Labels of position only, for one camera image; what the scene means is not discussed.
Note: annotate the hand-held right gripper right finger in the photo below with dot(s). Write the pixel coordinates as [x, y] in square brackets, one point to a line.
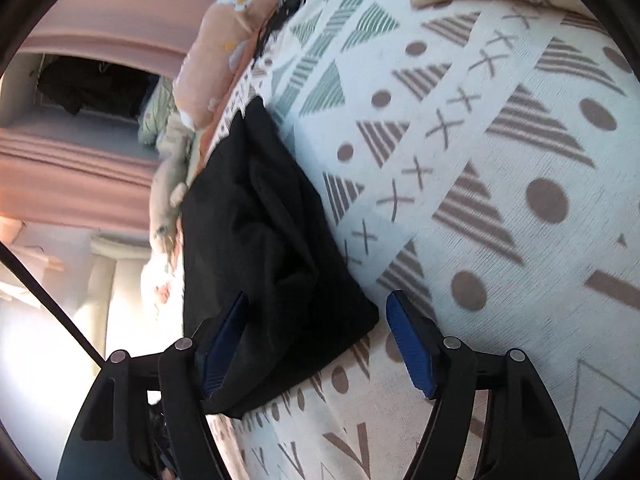
[410, 345]

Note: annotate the pink curtain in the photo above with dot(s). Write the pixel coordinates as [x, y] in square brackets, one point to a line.
[125, 5]
[75, 175]

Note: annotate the white triangle-patterned blanket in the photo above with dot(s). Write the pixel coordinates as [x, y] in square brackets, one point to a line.
[500, 160]

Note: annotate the dark hanging clothes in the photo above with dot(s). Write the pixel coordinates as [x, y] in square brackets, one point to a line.
[90, 85]

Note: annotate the beige plush toy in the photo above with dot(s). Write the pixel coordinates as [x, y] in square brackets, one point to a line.
[165, 185]

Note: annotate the peach printed pillow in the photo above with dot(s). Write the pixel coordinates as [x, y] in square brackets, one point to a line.
[215, 60]

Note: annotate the black garment with yellow emblem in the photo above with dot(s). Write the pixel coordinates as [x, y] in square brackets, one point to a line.
[270, 260]

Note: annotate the white bed frame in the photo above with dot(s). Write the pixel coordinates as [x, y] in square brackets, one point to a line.
[107, 280]

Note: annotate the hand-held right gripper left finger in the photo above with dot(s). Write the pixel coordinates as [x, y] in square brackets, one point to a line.
[222, 355]

